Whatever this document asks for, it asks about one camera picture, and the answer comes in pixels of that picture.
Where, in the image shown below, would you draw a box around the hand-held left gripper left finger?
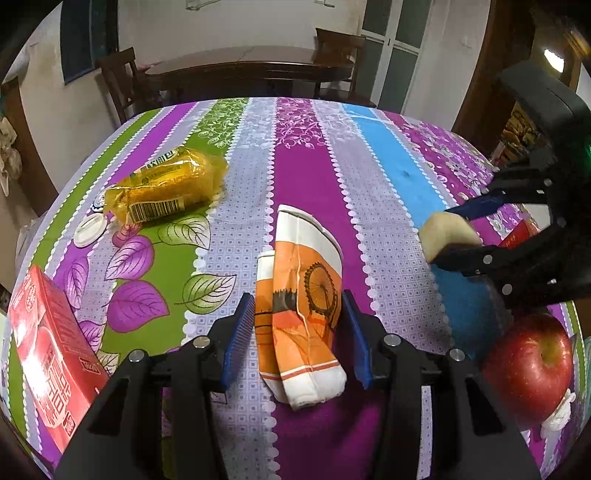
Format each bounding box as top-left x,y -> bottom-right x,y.
53,292 -> 257,480

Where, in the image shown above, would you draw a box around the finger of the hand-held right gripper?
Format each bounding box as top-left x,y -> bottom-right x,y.
444,147 -> 568,228
431,227 -> 574,315

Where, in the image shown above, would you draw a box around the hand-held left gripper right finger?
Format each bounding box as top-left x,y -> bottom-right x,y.
341,290 -> 542,480

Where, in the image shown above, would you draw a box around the large tan sponge block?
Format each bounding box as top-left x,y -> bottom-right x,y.
419,212 -> 483,265

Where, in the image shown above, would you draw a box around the crushed orange paper cup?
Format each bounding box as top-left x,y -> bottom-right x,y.
255,204 -> 347,411

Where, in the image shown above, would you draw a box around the small red box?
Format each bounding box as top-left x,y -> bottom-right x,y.
498,219 -> 541,250

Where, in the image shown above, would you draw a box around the striped floral tablecloth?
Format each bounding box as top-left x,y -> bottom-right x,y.
0,97 -> 591,480

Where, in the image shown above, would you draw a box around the red apple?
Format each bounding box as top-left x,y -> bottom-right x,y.
480,313 -> 574,430

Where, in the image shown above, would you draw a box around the yellow plastic snack wrapper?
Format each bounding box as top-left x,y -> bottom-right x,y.
104,148 -> 229,224

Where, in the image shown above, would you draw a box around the white cloth roll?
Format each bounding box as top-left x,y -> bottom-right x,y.
540,390 -> 578,439

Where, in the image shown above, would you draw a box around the white glass panel door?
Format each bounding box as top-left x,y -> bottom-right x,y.
360,0 -> 435,112

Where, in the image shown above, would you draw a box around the white round sticker disc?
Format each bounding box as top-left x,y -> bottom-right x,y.
74,217 -> 108,247

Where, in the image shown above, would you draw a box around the large red cardboard box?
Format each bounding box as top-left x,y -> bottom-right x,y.
8,264 -> 112,454

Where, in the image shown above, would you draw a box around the dark wooden chair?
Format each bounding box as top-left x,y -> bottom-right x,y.
315,28 -> 377,107
95,48 -> 153,125

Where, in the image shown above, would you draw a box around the dark wooden dining table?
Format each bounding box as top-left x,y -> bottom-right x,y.
145,46 -> 356,104

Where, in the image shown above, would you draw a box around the white plastic bags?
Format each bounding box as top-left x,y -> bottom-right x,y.
0,115 -> 24,195

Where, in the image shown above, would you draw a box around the wall lamp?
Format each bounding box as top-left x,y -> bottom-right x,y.
542,46 -> 566,75

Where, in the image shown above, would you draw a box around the dark wooden door frame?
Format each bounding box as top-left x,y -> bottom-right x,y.
450,0 -> 536,139

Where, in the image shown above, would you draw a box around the blue wall poster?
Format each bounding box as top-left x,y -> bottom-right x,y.
60,0 -> 118,86

